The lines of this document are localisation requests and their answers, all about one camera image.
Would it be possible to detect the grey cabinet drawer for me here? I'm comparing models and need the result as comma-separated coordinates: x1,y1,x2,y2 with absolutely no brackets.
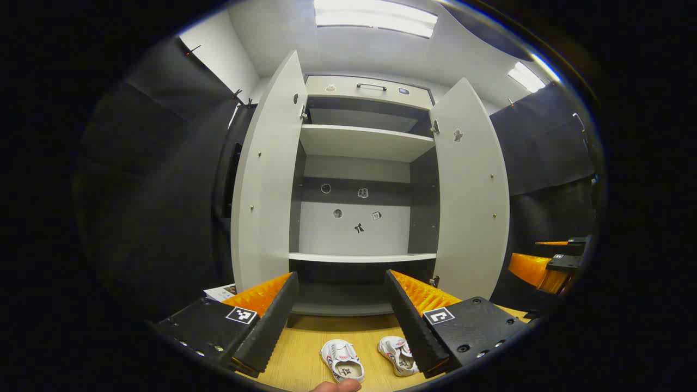
305,75,435,109

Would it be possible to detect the large ceiling light panel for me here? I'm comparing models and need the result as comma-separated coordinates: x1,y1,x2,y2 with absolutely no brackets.
314,0,438,39

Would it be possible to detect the printed leaflet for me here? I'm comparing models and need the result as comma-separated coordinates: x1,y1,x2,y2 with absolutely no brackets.
204,283,239,303

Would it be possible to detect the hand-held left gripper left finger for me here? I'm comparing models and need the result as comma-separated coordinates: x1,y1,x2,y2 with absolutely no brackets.
155,271,300,379

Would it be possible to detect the small ceiling light panel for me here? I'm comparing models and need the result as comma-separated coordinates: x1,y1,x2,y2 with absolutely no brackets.
508,62,547,93

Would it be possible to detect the grey shoe cabinet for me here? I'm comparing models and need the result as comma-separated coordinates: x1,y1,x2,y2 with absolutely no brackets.
289,75,439,330

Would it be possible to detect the grey cabinet door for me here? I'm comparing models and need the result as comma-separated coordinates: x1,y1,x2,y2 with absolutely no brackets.
429,77,511,303
230,50,308,305

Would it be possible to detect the black backdrop cloth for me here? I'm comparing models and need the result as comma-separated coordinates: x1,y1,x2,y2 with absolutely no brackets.
76,35,602,327

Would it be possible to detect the white sneaker shoe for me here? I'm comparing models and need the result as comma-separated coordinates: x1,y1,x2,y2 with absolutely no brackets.
378,336,420,377
320,339,365,383

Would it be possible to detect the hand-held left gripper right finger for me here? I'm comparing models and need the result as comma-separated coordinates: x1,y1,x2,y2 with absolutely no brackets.
384,269,531,379

